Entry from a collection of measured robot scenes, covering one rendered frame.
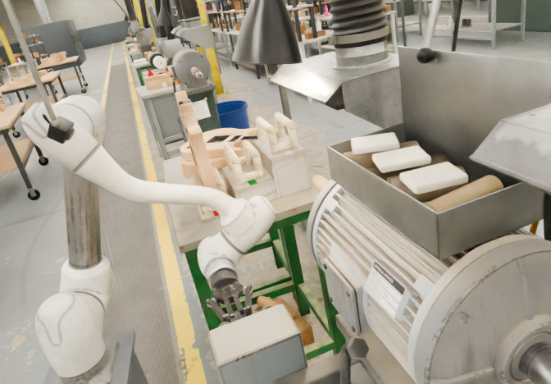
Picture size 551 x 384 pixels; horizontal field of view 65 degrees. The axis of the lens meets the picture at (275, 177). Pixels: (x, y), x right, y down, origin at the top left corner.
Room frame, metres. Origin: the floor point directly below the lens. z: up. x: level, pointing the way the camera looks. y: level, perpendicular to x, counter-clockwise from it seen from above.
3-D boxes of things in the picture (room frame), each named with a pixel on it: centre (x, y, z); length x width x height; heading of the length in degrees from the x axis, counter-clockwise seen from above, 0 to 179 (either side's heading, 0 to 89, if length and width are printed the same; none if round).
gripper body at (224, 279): (0.97, 0.19, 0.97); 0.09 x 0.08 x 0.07; 14
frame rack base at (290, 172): (1.69, -0.03, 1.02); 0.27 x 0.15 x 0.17; 14
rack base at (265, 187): (1.65, 0.12, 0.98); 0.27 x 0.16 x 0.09; 14
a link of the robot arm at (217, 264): (1.04, 0.21, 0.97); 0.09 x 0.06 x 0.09; 104
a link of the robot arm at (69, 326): (1.09, 0.71, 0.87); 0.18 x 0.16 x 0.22; 2
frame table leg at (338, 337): (1.50, -0.13, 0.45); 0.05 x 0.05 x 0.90; 15
